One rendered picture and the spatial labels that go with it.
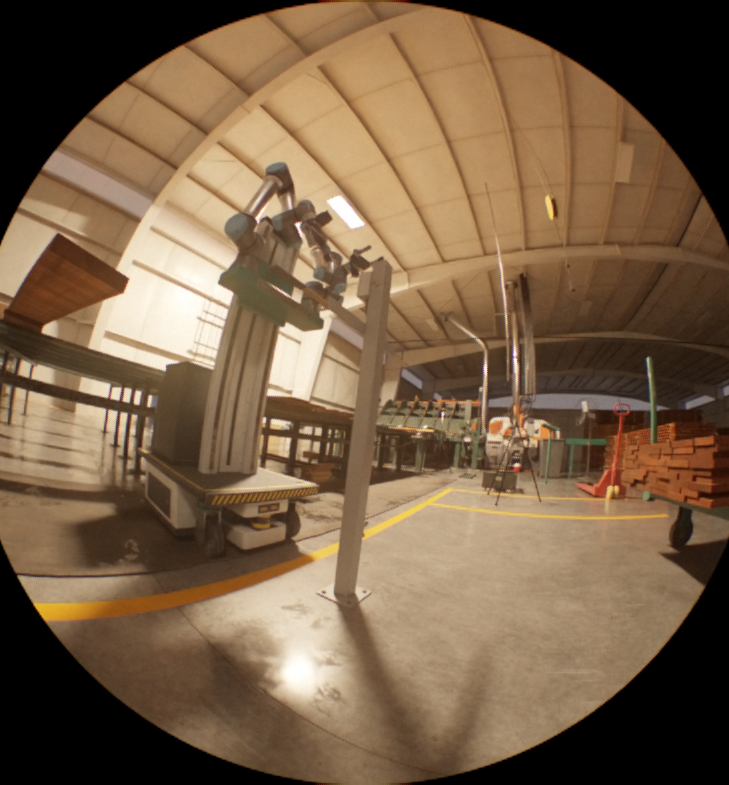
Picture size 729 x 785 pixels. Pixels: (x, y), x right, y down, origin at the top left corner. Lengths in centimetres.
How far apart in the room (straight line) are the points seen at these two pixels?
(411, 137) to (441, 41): 252
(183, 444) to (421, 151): 711
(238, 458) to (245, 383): 40
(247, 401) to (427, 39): 643
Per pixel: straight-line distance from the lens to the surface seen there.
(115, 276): 87
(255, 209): 141
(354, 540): 99
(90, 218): 916
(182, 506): 129
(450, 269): 1004
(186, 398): 147
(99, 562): 120
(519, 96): 712
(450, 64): 664
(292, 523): 149
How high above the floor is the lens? 61
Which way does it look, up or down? 9 degrees up
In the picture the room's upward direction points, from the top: 7 degrees clockwise
